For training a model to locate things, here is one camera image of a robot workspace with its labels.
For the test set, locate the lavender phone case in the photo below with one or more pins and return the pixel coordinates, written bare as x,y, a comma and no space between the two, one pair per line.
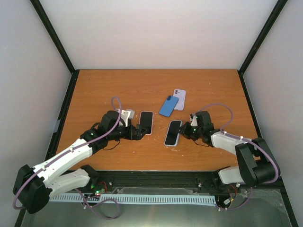
181,95

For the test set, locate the left black frame post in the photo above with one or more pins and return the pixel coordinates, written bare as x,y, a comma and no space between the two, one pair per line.
52,33

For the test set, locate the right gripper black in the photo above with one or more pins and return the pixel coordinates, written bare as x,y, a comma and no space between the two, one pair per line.
184,129

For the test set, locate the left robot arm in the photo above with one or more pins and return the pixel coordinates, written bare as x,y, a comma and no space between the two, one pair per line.
35,186

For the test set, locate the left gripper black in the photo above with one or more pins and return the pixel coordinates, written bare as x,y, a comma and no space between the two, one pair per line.
138,135

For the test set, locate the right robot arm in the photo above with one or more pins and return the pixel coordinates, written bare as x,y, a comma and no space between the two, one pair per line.
256,163

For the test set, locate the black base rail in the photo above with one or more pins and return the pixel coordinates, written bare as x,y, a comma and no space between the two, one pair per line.
204,182

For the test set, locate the black frame post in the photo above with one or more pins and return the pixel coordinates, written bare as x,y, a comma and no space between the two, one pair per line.
52,33
273,16

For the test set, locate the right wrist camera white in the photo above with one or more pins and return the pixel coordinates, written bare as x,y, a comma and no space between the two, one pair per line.
193,120

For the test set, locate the light blue phone case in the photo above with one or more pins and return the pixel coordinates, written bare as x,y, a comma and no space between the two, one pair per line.
176,137

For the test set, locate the pink phone case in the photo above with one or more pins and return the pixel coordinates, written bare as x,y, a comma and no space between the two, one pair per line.
146,123

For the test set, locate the light blue cable duct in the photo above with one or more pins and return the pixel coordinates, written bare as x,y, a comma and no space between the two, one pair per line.
141,199

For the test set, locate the right black frame post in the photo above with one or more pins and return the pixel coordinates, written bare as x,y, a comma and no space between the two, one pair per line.
273,16

